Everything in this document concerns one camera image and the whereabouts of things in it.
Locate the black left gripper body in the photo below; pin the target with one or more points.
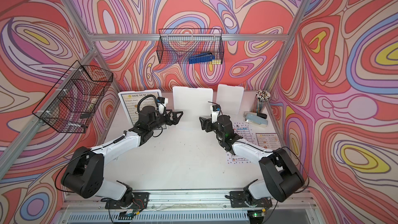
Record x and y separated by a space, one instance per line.
165 120

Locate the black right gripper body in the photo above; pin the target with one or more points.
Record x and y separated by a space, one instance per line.
210 126

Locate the white board panel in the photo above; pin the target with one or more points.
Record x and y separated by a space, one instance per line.
229 98
193 102
133 105

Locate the hand-drawn colourful menu sheet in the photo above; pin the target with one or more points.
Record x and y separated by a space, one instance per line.
242 129

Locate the Dim Sum Inn menu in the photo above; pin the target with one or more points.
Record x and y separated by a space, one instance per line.
132 105

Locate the white board front panel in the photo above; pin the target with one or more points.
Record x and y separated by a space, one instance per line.
133 105

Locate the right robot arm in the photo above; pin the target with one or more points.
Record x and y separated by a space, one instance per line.
281 178

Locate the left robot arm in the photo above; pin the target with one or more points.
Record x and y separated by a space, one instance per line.
84 174

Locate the yellow item in basket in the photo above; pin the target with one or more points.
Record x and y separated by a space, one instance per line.
215 62

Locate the clear pencil holder cup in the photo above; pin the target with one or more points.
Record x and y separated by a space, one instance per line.
262 96

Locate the blue stapler in basket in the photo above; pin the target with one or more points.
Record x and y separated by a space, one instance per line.
201 58

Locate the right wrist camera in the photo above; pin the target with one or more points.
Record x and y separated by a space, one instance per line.
215 112

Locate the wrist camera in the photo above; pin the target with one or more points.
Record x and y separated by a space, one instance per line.
162 102
215 112

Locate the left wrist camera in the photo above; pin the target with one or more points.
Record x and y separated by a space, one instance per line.
162 102

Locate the black wire basket back wall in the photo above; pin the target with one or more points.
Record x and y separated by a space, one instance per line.
177 45

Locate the black wire basket wall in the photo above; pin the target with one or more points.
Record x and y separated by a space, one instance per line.
177 45
74 98

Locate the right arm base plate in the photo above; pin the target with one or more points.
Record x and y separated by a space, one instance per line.
241 199

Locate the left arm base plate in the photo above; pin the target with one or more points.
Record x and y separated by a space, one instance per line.
135 201

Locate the black wire basket left wall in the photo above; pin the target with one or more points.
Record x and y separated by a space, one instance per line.
74 98

